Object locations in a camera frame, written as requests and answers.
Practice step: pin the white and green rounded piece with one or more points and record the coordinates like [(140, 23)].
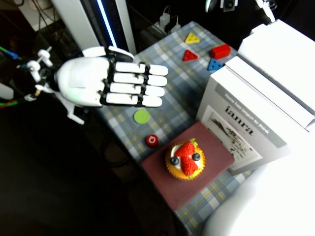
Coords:
[(210, 5)]

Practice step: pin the blue plaid tablecloth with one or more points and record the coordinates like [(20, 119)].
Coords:
[(177, 81)]

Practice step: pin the round red button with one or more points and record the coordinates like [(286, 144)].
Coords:
[(151, 140)]

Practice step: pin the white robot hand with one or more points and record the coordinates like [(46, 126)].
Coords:
[(78, 81)]

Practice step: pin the power strip with white chargers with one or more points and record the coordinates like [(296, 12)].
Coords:
[(167, 22)]

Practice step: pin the small white camera mount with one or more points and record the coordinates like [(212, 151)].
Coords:
[(229, 4)]

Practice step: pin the white column with blue light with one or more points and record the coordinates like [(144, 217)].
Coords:
[(98, 24)]

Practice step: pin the large white box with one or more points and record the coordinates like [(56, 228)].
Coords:
[(280, 56)]

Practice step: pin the white slanted bracket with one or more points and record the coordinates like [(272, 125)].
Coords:
[(267, 9)]

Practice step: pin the dark red mat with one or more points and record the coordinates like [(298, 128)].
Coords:
[(179, 189)]

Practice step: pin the green disc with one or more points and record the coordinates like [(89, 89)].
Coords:
[(141, 116)]

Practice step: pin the white printed box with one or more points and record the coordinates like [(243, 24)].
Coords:
[(236, 127)]

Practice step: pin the yellow triangle block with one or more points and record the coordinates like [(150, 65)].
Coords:
[(192, 38)]

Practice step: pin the red rectangular block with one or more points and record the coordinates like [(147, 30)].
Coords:
[(220, 51)]

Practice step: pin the red triangle block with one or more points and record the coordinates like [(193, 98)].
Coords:
[(189, 56)]

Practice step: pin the toy strawberry cupcake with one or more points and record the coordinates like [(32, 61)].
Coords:
[(185, 159)]

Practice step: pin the blue triangle block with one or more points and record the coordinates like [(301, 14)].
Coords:
[(214, 65)]

